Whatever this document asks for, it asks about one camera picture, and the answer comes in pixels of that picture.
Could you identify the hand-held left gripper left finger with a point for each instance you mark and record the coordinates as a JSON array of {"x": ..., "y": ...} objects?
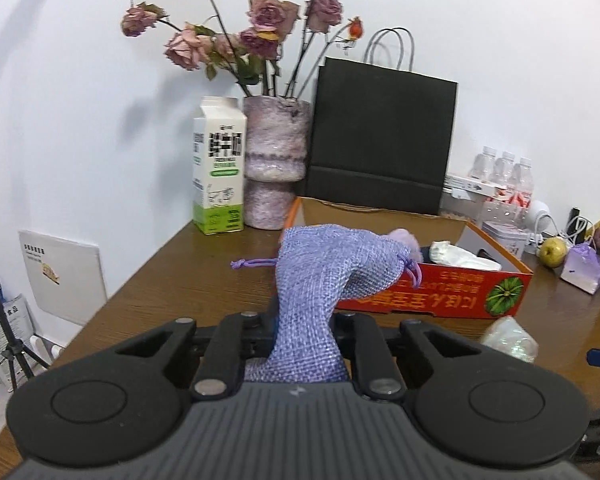
[{"x": 245, "y": 332}]

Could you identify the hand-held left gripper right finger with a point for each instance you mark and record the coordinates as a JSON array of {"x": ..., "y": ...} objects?
[{"x": 352, "y": 335}]

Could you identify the orange cardboard box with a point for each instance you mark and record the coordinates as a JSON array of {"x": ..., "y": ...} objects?
[{"x": 430, "y": 296}]

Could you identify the iridescent white wrapped bundle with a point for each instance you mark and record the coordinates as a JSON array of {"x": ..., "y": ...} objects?
[{"x": 510, "y": 339}]

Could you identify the yellow green apple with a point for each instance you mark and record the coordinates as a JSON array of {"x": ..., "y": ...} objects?
[{"x": 553, "y": 252}]

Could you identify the white tissue packet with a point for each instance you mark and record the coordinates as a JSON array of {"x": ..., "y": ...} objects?
[{"x": 455, "y": 256}]

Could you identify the black charger plug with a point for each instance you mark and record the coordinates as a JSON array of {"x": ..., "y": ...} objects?
[{"x": 575, "y": 217}]

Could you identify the silver tin box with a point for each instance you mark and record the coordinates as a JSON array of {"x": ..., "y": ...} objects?
[{"x": 505, "y": 237}]

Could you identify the white round device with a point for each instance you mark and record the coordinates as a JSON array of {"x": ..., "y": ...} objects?
[{"x": 540, "y": 212}]

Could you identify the white and green milk carton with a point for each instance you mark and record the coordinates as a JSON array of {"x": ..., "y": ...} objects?
[{"x": 219, "y": 170}]

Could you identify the mottled purple vase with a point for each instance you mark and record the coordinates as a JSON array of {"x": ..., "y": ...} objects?
[{"x": 275, "y": 160}]

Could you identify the white cardboard carton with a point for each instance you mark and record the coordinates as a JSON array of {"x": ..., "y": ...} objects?
[{"x": 467, "y": 184}]

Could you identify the black paper bag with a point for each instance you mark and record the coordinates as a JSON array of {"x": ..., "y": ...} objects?
[{"x": 380, "y": 135}]

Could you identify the black tripod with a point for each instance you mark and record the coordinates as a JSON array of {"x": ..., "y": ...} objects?
[{"x": 12, "y": 350}]

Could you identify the blue and white packet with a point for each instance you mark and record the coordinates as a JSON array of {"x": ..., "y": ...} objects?
[{"x": 10, "y": 330}]

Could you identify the dried rose bouquet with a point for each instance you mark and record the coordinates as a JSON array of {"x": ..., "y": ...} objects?
[{"x": 267, "y": 17}]

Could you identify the white wall panel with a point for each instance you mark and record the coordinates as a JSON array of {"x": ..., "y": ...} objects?
[{"x": 65, "y": 275}]

